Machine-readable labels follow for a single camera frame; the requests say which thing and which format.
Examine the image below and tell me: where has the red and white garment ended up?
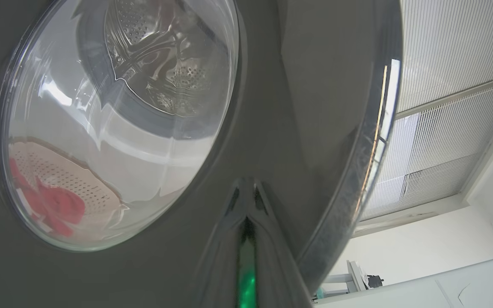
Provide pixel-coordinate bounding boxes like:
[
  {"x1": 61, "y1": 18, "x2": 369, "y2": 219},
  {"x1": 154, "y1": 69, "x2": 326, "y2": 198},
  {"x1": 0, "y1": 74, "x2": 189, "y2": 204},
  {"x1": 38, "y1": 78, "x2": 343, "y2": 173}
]
[{"x1": 9, "y1": 158, "x2": 86, "y2": 238}]

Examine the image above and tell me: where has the white metal frame stand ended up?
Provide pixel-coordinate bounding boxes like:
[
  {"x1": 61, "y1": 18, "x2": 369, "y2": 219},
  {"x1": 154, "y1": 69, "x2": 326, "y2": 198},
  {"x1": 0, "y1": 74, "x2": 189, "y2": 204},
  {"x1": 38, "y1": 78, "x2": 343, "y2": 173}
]
[{"x1": 315, "y1": 260, "x2": 371, "y2": 300}]

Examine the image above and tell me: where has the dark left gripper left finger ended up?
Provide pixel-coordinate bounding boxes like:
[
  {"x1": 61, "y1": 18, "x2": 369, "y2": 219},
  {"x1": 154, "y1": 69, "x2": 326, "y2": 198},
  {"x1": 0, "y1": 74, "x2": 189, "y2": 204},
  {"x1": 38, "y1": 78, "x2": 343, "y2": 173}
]
[{"x1": 191, "y1": 217, "x2": 245, "y2": 308}]

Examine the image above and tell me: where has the cream perforated laundry basket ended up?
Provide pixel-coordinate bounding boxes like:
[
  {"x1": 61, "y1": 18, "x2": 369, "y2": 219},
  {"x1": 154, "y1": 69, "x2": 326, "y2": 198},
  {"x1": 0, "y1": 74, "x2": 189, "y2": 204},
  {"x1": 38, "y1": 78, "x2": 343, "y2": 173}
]
[{"x1": 9, "y1": 137, "x2": 127, "y2": 244}]

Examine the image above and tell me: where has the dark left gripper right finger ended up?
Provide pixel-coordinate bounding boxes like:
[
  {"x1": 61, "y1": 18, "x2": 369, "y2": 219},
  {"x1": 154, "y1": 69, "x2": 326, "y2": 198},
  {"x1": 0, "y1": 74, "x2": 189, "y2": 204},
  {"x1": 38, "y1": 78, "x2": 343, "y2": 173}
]
[{"x1": 250, "y1": 217, "x2": 311, "y2": 308}]

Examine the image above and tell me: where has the dark round washing machine door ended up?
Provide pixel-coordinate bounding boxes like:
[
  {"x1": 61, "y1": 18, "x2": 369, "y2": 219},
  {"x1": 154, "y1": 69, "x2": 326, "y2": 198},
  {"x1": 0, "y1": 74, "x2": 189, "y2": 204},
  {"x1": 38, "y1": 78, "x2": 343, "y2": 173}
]
[{"x1": 0, "y1": 0, "x2": 403, "y2": 308}]

